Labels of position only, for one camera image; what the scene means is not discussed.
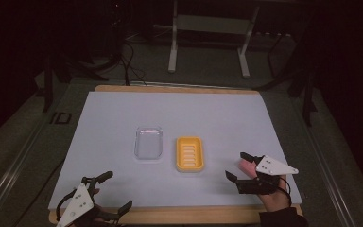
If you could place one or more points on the person's right hand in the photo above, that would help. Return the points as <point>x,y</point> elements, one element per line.
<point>277,199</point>

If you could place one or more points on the white table sheet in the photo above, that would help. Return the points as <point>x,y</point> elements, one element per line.
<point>176,107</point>

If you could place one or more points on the wooden table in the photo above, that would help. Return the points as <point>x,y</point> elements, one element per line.
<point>182,215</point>

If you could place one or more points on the yellow soap dish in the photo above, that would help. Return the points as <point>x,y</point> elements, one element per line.
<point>189,153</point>

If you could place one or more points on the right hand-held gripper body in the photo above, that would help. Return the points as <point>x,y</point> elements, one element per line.
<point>274,167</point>

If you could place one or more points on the clear plastic soap dish lid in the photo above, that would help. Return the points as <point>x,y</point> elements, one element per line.
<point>148,143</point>

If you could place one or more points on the white metal stand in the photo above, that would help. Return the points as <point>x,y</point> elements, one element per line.
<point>214,23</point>

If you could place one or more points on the black stand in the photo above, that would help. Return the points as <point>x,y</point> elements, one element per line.
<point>307,94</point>
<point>48,82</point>

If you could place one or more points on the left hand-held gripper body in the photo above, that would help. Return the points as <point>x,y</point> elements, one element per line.
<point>77,203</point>

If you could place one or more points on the person's left hand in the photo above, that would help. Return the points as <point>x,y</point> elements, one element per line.
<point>95,191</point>

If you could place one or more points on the pink soap bar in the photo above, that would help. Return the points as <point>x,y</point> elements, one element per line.
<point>246,167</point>

